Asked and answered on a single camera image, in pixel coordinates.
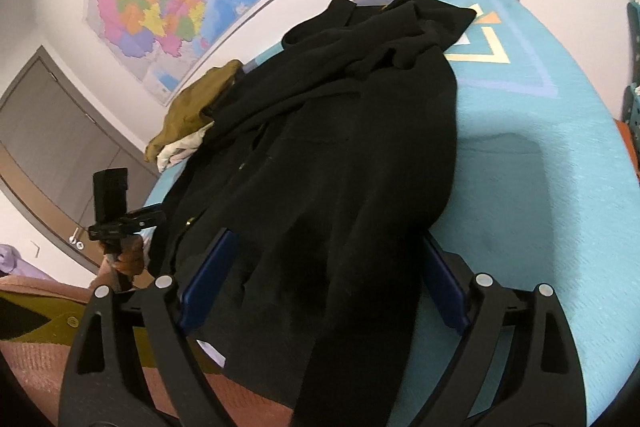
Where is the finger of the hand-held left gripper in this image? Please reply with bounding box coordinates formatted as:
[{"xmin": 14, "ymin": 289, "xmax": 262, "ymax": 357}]
[{"xmin": 125, "ymin": 203, "xmax": 167, "ymax": 232}]

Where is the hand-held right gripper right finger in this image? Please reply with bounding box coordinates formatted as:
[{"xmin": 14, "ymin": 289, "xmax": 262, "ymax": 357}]
[{"xmin": 422, "ymin": 234, "xmax": 587, "ymax": 427}]

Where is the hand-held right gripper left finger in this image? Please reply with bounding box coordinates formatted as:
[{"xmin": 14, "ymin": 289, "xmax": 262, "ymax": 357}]
[{"xmin": 59, "ymin": 229, "xmax": 240, "ymax": 427}]

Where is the black coat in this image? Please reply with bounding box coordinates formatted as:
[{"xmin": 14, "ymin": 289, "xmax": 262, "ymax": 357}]
[{"xmin": 145, "ymin": 0, "xmax": 478, "ymax": 427}]

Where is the person's left hand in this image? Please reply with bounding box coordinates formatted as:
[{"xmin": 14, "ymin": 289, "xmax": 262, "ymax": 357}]
[{"xmin": 101, "ymin": 234, "xmax": 147, "ymax": 282}]

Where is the cream cloth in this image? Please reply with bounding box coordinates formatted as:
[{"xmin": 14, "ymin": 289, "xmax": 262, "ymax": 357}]
[{"xmin": 156, "ymin": 124, "xmax": 216, "ymax": 172}]

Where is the grey wardrobe door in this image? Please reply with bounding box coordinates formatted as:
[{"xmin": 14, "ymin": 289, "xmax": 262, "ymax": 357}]
[{"xmin": 0, "ymin": 46, "xmax": 162, "ymax": 269}]

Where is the purple cloth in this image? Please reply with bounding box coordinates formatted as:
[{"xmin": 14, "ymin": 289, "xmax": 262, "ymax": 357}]
[{"xmin": 0, "ymin": 244, "xmax": 27, "ymax": 279}]

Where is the mustard garment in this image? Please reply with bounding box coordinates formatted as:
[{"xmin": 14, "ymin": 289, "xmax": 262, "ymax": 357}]
[{"xmin": 145, "ymin": 59, "xmax": 246, "ymax": 162}]

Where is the teal grey patterned bed sheet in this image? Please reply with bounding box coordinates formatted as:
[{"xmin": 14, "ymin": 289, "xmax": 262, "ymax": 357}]
[{"xmin": 145, "ymin": 0, "xmax": 640, "ymax": 427}]

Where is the colourful wall map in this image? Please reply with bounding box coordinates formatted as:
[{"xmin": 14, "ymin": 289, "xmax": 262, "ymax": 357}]
[{"xmin": 82, "ymin": 0, "xmax": 347, "ymax": 108}]

